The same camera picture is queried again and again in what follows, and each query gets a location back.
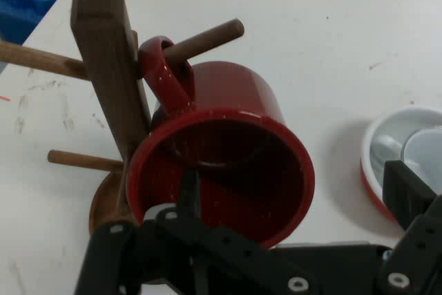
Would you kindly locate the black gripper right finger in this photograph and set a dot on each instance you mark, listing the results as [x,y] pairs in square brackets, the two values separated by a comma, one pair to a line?
[418,239]

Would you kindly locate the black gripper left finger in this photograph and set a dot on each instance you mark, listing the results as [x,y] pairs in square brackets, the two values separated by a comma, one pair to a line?
[214,250]

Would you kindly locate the red enamel mug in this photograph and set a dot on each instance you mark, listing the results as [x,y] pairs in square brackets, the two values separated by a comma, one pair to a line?
[241,94]

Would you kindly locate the clear glass cup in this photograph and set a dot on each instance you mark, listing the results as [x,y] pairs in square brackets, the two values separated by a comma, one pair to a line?
[424,150]

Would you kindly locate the white bowl with red outside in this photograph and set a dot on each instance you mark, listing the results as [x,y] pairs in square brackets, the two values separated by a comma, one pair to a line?
[370,134]

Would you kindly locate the dark wooden mug tree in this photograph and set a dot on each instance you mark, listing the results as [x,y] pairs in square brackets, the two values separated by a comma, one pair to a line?
[103,67]

